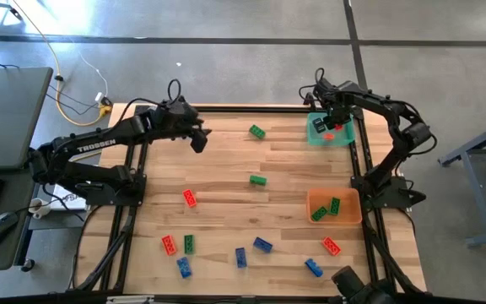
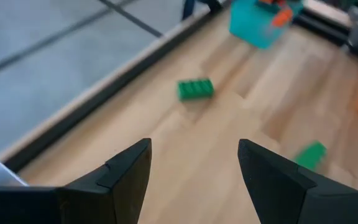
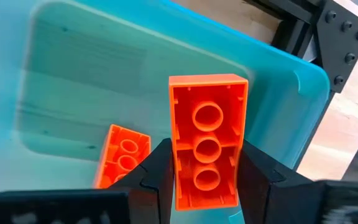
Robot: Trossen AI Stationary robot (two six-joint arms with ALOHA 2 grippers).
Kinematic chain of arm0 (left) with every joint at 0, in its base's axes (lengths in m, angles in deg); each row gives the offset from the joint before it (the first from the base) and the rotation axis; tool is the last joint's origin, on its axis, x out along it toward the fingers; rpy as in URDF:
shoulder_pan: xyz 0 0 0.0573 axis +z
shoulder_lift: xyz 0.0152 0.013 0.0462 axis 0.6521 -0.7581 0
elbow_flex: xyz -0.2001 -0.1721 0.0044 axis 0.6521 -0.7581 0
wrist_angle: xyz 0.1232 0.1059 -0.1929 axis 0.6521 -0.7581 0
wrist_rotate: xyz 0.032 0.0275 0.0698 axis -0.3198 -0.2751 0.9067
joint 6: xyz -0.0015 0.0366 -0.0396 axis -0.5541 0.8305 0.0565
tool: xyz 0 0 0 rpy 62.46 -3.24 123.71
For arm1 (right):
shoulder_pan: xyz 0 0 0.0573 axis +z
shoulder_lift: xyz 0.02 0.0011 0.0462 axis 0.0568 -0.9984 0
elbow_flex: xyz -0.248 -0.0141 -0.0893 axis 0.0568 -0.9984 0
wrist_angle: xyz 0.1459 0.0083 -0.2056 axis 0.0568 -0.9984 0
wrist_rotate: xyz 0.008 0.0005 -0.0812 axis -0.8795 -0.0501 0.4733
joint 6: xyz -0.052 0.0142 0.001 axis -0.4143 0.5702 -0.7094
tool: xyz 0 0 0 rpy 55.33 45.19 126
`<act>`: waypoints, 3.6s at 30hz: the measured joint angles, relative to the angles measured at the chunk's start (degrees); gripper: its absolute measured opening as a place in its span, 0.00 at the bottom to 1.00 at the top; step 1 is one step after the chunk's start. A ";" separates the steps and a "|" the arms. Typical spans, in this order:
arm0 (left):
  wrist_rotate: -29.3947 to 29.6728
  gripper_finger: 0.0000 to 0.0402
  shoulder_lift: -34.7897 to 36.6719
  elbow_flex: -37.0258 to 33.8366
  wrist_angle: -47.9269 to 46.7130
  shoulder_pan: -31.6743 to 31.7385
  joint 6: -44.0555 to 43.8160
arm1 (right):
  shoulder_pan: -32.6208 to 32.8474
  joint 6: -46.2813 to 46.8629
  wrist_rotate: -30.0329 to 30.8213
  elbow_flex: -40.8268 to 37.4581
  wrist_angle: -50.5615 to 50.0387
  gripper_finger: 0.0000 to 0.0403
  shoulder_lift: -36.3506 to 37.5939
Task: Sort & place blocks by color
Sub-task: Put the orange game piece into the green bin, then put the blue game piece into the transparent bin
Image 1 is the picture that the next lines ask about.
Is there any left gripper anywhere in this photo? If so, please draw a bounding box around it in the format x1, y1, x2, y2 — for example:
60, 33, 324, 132
154, 100, 213, 154

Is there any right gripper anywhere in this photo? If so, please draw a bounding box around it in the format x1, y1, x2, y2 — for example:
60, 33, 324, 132
312, 82, 360, 134

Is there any teal plastic bin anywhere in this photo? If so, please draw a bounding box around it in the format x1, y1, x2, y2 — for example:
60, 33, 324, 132
305, 111, 357, 148

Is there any orange plastic bin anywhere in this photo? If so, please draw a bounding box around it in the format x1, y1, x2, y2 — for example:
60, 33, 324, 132
305, 187, 363, 225

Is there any white printed sheet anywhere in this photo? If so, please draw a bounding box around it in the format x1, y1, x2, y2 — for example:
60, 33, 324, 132
51, 184, 89, 212

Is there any black cylindrical device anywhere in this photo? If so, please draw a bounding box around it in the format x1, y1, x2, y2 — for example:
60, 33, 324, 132
331, 264, 398, 304

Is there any white mug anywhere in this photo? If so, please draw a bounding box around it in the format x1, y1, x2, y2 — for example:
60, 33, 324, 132
28, 197, 53, 220

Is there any dark grey desk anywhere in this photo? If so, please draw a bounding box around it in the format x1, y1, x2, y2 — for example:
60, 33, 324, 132
0, 66, 54, 171

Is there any black computer mouse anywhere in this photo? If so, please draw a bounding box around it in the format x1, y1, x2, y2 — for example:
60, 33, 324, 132
0, 211, 19, 250

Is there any black computer desk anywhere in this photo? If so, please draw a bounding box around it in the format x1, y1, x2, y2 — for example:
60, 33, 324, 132
0, 168, 44, 274

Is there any black aluminium rig frame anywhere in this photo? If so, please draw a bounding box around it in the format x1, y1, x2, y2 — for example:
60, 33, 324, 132
67, 103, 429, 304

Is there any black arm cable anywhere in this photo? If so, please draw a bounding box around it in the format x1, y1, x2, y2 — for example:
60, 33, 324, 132
116, 78, 184, 128

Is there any yellow floor cable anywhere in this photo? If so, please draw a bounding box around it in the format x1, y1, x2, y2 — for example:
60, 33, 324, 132
9, 0, 114, 128

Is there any white charger with cable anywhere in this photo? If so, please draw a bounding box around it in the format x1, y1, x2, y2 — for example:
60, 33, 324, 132
76, 49, 110, 104

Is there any grey metal table frame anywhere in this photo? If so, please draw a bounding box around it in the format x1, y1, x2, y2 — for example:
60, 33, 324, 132
438, 114, 486, 248

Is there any white bracket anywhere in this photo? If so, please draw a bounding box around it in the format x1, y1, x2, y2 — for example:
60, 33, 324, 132
106, 294, 154, 304

